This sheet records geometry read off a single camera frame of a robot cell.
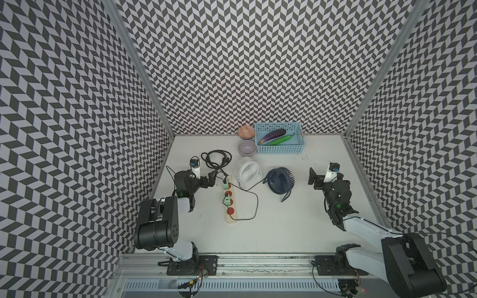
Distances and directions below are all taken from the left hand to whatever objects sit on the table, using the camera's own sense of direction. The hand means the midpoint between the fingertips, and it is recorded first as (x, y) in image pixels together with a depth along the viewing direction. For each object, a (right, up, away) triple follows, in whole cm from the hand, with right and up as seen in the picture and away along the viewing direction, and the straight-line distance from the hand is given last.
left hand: (206, 170), depth 94 cm
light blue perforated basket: (+40, +18, +18) cm, 47 cm away
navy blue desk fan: (+37, -5, -5) cm, 37 cm away
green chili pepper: (+38, +15, +17) cm, 45 cm away
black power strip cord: (-4, +7, +14) cm, 16 cm away
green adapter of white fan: (+10, -8, -3) cm, 13 cm away
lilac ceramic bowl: (+21, +11, +15) cm, 28 cm away
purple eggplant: (+36, +20, +18) cm, 45 cm away
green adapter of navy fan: (+12, -13, -11) cm, 20 cm away
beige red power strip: (+14, -19, -11) cm, 26 cm away
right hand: (+55, +1, -8) cm, 56 cm away
